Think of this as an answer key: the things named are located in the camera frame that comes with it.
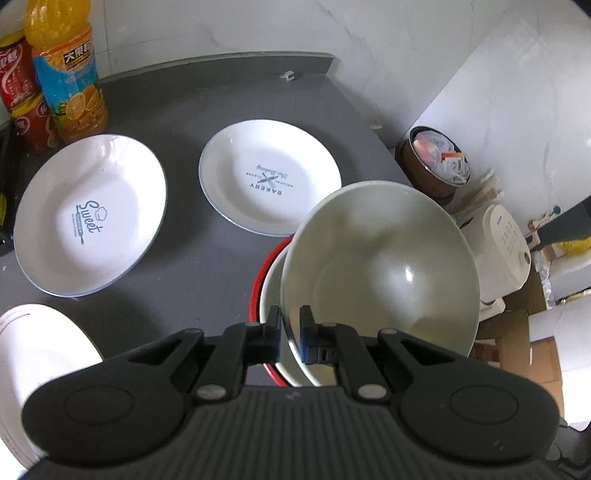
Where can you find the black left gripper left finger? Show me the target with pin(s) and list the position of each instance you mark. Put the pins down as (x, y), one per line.
(230, 355)

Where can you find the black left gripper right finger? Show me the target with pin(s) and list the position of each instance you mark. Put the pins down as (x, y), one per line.
(341, 347)

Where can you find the red and black bowl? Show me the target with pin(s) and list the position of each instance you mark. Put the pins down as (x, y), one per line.
(254, 299)

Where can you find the white speckled bowl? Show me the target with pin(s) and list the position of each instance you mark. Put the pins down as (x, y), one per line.
(269, 309)

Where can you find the cream ceramic bowl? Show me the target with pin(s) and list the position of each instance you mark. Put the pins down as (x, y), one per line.
(381, 255)

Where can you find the white Bakery plate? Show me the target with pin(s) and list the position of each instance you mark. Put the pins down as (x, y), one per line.
(265, 176)

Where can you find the white Sweet plate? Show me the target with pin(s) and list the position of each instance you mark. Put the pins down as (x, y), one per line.
(89, 214)

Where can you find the cardboard box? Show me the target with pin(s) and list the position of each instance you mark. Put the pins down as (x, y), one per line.
(504, 341)

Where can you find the white rice cooker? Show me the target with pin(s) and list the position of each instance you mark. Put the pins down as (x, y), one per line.
(501, 255)

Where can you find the white plate at edge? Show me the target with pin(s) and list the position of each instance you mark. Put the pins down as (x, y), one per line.
(38, 344)

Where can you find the brown pot with packets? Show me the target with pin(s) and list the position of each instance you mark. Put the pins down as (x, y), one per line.
(433, 163)

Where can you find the small white plastic clip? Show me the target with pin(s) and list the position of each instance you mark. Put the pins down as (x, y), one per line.
(288, 76)

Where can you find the lower red soda can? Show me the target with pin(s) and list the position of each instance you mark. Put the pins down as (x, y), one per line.
(35, 124)

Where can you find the red soda can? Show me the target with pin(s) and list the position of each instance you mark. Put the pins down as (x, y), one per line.
(35, 124)
(18, 80)

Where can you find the upper red soda can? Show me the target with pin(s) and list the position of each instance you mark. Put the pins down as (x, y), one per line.
(18, 80)

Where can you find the orange juice bottle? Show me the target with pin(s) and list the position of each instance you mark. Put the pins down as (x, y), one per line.
(63, 56)

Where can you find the black wire rack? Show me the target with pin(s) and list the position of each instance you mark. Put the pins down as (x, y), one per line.
(11, 154)

